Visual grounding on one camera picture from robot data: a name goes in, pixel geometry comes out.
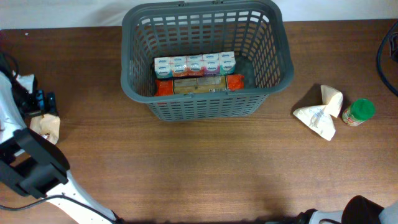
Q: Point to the brown paper bag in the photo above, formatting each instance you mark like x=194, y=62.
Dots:
x=48, y=126

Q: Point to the grey plastic basket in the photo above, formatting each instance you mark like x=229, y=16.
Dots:
x=253, y=30

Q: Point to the green lid jar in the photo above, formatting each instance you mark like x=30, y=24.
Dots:
x=358, y=112

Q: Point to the orange spaghetti packet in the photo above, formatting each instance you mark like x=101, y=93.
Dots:
x=199, y=85

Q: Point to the cream crumpled paper bag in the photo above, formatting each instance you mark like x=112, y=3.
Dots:
x=318, y=118

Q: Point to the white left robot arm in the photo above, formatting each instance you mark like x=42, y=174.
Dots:
x=31, y=163

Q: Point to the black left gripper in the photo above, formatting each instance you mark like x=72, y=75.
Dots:
x=37, y=107

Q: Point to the tissue pack multipack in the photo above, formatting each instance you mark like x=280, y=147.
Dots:
x=222, y=63

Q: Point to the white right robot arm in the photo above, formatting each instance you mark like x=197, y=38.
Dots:
x=267, y=165

